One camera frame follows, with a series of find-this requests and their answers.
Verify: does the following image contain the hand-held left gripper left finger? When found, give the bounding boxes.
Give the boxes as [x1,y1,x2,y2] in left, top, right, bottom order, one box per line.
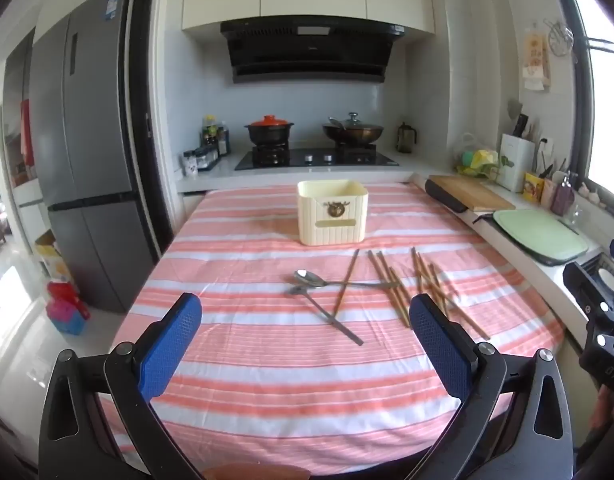
[38,292,204,480]

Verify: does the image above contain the pink soap dispenser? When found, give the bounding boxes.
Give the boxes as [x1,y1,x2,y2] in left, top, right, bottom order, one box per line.
[551,172,578,215]

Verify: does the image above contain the dark wok with glass lid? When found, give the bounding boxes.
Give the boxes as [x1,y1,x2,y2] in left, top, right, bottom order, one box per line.
[322,112,386,145]

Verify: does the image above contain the black oblong holder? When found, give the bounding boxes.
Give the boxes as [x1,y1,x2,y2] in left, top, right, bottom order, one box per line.
[424,178,469,214]

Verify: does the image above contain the cardboard box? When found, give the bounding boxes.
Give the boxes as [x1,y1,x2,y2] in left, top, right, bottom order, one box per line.
[35,230,74,282]

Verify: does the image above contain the grey refrigerator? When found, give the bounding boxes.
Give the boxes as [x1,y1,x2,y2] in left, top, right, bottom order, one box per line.
[29,0,160,316]

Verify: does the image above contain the metal spoon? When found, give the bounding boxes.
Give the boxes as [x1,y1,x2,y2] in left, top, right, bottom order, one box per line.
[287,285,365,346]
[293,269,402,291]

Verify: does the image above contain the cream ribbed utensil box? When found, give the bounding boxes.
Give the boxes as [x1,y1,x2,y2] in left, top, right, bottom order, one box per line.
[297,180,370,247]

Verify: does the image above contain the window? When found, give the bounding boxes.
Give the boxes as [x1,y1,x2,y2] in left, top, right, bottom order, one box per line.
[562,0,614,211]

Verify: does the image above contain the green cutting board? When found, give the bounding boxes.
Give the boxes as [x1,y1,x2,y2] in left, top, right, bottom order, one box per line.
[493,209,590,267]

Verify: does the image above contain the black gas stove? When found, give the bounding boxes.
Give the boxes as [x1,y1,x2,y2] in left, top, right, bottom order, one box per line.
[234,146,400,171]

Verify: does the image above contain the red cloth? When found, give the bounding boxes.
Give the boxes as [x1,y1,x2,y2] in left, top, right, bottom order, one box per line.
[19,100,36,167]

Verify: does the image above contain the yellow packet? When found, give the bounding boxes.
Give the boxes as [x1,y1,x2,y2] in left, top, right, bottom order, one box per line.
[523,172,545,205]

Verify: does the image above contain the wooden cutting board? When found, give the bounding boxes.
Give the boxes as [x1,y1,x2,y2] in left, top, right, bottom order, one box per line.
[428,175,516,212]

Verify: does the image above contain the plastic bag with yellow contents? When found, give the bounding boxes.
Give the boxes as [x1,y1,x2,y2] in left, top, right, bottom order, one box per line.
[454,132,510,178]

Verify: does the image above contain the person's right hand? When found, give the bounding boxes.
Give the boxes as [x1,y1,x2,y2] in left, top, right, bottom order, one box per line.
[589,387,614,435]

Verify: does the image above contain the pink white striped tablecloth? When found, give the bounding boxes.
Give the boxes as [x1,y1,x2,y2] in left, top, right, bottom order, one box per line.
[107,182,568,478]

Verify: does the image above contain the black range hood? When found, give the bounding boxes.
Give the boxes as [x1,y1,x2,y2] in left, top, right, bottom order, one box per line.
[220,19,406,85]

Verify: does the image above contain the sauce bottle with yellow cap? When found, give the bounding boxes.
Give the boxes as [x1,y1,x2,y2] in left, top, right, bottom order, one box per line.
[202,115,218,158]

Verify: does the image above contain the black pot with red lid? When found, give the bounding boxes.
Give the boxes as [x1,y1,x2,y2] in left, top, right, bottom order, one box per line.
[244,115,296,149]

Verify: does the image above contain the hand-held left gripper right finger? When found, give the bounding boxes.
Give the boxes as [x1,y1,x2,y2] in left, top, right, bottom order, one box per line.
[408,293,576,480]

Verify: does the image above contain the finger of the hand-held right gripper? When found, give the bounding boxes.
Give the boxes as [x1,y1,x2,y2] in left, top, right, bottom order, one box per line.
[562,261,612,317]

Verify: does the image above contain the hanging wall bag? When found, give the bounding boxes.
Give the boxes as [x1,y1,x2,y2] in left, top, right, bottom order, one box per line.
[521,30,552,92]

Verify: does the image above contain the white knife block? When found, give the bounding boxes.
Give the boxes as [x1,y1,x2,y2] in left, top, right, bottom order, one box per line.
[500,132,536,193]

